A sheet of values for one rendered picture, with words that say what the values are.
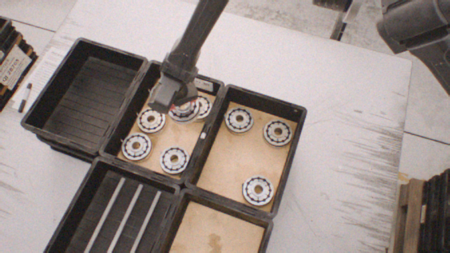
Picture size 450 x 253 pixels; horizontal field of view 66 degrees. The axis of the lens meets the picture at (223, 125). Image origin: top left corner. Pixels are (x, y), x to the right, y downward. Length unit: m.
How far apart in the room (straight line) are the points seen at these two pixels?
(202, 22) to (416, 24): 0.35
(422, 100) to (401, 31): 2.01
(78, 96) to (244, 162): 0.68
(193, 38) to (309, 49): 1.00
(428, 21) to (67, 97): 1.21
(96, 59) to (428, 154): 1.95
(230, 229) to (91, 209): 0.46
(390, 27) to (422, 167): 1.83
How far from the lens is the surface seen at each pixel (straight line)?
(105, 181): 1.26
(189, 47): 0.73
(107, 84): 1.42
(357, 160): 1.44
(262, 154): 1.22
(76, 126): 1.37
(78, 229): 1.25
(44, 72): 1.72
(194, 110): 1.06
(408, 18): 0.60
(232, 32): 1.66
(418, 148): 2.42
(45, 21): 2.95
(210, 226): 1.16
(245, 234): 1.16
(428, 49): 0.63
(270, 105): 1.24
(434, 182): 2.07
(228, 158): 1.21
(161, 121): 1.26
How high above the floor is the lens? 1.97
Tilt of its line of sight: 65 degrees down
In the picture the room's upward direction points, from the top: straight up
